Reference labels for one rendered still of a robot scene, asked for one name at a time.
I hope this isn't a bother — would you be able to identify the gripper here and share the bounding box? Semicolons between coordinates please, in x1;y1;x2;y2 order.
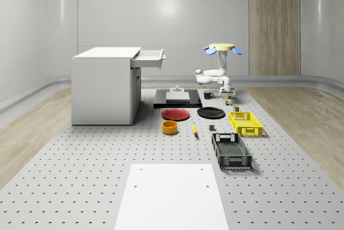
219;89;237;99

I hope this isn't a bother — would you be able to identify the black plate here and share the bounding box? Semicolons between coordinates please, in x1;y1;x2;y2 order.
197;106;226;120

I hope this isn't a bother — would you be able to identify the yellow basket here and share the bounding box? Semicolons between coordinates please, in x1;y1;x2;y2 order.
228;111;264;137

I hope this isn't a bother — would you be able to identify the drone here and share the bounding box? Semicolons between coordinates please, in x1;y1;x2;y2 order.
203;43;243;56

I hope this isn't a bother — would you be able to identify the red plate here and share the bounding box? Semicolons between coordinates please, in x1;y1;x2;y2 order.
161;108;191;121

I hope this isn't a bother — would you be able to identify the dark grey basket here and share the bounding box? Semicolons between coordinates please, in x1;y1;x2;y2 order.
211;132;253;170

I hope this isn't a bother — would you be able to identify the yellow bowl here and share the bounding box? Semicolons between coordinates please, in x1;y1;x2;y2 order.
161;120;178;135

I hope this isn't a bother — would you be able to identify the white drawer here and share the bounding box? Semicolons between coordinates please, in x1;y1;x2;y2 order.
131;48;167;70

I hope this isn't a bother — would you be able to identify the white board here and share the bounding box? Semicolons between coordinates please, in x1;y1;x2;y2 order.
114;163;230;230

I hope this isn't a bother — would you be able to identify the white cabinet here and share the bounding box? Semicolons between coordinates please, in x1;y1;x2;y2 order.
71;47;142;126

